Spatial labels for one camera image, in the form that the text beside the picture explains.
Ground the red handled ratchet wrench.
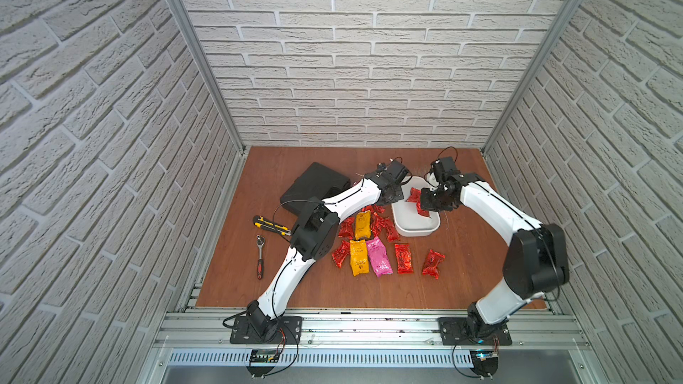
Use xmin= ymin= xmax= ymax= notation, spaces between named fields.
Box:
xmin=257 ymin=235 xmax=265 ymax=280

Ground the black plastic tool case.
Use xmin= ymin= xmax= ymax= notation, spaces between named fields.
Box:
xmin=280 ymin=162 xmax=350 ymax=215

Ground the white plastic storage box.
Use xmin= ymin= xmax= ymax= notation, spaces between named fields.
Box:
xmin=391 ymin=177 xmax=441 ymax=238

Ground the aluminium corner post right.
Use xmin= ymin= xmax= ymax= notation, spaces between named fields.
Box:
xmin=481 ymin=0 xmax=583 ymax=158

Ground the red tea bag box bottom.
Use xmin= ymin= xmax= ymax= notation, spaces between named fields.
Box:
xmin=422 ymin=249 xmax=446 ymax=279

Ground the pink foil tea bag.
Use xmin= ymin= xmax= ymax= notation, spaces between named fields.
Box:
xmin=366 ymin=238 xmax=393 ymax=277

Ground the left controller board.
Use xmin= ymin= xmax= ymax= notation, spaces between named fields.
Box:
xmin=247 ymin=350 xmax=280 ymax=378

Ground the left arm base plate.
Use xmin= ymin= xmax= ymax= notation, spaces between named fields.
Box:
xmin=229 ymin=316 xmax=303 ymax=345

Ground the yellow foil tea bag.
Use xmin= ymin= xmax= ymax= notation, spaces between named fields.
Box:
xmin=350 ymin=240 xmax=370 ymax=277

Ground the aluminium corner post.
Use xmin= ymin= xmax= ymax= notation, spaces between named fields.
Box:
xmin=165 ymin=0 xmax=247 ymax=155
xmin=481 ymin=0 xmax=583 ymax=158

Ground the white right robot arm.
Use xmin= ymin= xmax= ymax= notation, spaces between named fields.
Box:
xmin=421 ymin=158 xmax=570 ymax=342

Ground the right controller board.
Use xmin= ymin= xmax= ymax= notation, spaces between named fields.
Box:
xmin=470 ymin=351 xmax=499 ymax=379

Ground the red foil tea bag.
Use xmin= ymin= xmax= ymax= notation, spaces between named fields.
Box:
xmin=332 ymin=240 xmax=350 ymax=268

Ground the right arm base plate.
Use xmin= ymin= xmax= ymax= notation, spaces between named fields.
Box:
xmin=438 ymin=316 xmax=512 ymax=347

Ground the red tea bag end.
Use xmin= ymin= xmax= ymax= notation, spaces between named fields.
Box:
xmin=407 ymin=188 xmax=422 ymax=204

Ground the controller board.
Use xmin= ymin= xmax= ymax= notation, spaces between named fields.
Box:
xmin=247 ymin=350 xmax=280 ymax=378
xmin=470 ymin=351 xmax=499 ymax=379

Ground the aluminium corner post left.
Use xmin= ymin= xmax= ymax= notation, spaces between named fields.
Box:
xmin=165 ymin=0 xmax=247 ymax=155

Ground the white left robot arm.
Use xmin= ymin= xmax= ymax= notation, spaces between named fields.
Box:
xmin=247 ymin=160 xmax=409 ymax=337

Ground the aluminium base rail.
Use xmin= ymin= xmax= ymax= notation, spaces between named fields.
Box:
xmin=138 ymin=293 xmax=600 ymax=383

